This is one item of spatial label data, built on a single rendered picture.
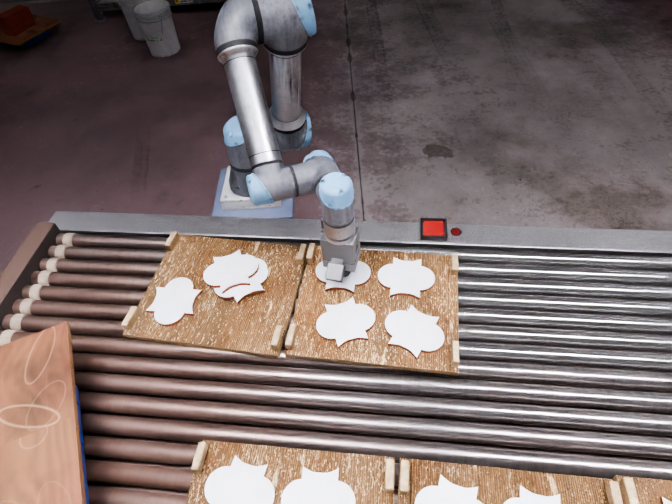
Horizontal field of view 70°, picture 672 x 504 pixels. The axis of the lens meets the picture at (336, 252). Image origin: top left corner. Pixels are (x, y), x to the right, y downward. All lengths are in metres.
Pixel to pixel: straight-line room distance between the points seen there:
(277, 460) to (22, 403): 0.54
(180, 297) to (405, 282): 0.59
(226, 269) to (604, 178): 2.47
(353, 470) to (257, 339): 0.39
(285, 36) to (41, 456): 1.03
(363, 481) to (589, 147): 2.81
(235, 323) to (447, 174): 2.06
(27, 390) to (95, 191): 2.30
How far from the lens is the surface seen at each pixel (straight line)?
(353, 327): 1.19
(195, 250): 1.45
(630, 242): 1.57
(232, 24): 1.21
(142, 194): 3.25
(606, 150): 3.49
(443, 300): 1.26
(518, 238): 1.47
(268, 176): 1.12
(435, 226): 1.44
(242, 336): 1.23
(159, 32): 4.62
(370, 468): 1.07
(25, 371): 1.28
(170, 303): 1.34
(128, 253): 1.55
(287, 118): 1.47
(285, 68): 1.33
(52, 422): 1.18
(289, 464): 1.09
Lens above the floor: 1.96
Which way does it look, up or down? 49 degrees down
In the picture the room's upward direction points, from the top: 5 degrees counter-clockwise
